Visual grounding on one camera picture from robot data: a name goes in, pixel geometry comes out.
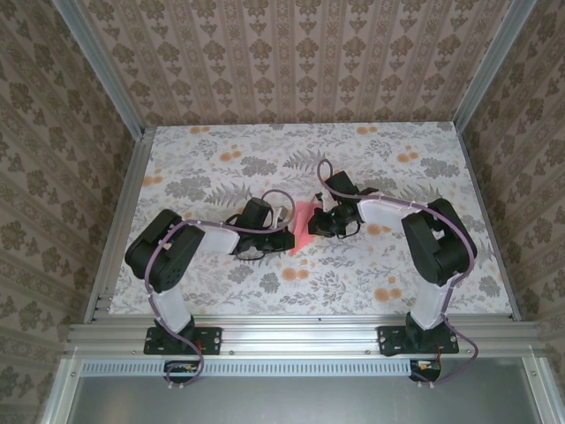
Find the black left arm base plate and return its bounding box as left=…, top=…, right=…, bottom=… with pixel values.
left=145, top=325, right=223, bottom=356

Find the pink paper sheet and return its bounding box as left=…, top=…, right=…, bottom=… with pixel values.
left=289, top=201, right=317, bottom=256

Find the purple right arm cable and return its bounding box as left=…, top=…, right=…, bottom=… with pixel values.
left=317, top=158, right=482, bottom=390

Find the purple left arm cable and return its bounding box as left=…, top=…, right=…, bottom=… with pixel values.
left=144, top=188, right=297, bottom=392

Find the aluminium side rail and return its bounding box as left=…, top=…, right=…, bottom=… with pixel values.
left=456, top=125, right=523, bottom=322
left=86, top=126, right=156, bottom=324

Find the grey metal sheet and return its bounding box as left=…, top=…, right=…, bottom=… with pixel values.
left=41, top=356, right=565, bottom=424

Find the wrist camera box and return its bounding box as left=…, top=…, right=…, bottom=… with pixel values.
left=224, top=197, right=284, bottom=233
left=324, top=170, right=376, bottom=204

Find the thin black right gripper cable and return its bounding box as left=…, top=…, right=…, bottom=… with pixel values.
left=335, top=220, right=363, bottom=240

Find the aluminium frame post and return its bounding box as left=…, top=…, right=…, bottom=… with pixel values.
left=454, top=0, right=533, bottom=129
left=56, top=0, right=147, bottom=139

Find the black connector box with wires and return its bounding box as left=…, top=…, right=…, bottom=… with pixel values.
left=163, top=360, right=205, bottom=384
left=408, top=358, right=443, bottom=383

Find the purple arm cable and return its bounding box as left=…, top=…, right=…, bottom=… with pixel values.
left=144, top=188, right=297, bottom=392
left=317, top=158, right=482, bottom=390

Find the floral patterned table cover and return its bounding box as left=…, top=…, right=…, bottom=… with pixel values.
left=107, top=125, right=516, bottom=317

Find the slotted grey cable duct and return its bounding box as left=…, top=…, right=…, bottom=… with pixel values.
left=81, top=358, right=442, bottom=377

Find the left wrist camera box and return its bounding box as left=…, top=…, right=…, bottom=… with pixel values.
left=224, top=197, right=284, bottom=233

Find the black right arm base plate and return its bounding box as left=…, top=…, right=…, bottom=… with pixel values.
left=378, top=325, right=460, bottom=357

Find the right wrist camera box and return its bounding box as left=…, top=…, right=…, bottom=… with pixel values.
left=324, top=170, right=376, bottom=204

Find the aluminium cross rail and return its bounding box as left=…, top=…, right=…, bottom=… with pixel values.
left=64, top=321, right=548, bottom=358

